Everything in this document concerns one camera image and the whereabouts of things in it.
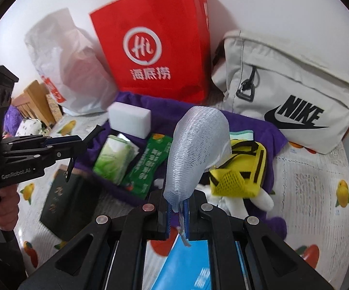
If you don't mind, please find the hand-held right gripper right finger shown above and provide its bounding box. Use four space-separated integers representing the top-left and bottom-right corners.
185 189 334 290

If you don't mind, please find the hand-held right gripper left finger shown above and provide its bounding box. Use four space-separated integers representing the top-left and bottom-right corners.
19 189 172 290

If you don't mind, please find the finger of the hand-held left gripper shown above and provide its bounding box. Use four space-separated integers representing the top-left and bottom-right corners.
3 141 88 173
0 134 84 153

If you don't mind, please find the green wet wipe packet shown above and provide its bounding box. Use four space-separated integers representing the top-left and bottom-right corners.
121 133 174 200

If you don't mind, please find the green tissue packet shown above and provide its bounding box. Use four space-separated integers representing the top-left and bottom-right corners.
93 134 140 186

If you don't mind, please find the white mesh bath scrubber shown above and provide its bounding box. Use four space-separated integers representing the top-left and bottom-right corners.
162 106 232 248

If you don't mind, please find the white sponge block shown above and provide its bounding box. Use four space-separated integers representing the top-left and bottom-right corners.
107 101 152 139

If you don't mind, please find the person's left hand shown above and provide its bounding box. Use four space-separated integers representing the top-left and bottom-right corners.
0 184 21 236

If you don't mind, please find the white spotted pillow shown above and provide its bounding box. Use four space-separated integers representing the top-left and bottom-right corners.
15 118 43 136

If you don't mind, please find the purple plush toy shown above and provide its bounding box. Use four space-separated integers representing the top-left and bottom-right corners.
4 106 22 136

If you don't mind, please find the brown framed board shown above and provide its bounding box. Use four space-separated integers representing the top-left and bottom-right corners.
46 94 64 124

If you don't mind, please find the blue tissue pack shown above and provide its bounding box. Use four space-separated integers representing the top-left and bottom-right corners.
150 232 213 290

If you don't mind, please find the black tin box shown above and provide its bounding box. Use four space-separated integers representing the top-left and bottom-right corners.
39 165 102 242

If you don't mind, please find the white plastic shopping bag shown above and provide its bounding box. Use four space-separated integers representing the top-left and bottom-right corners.
25 7 119 116

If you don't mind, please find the purple towel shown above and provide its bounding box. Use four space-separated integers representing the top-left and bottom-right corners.
72 91 290 239

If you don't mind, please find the grey waist bag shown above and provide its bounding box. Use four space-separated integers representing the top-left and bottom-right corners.
211 30 349 154

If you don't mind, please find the red paper bag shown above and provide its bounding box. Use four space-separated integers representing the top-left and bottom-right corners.
89 0 209 103

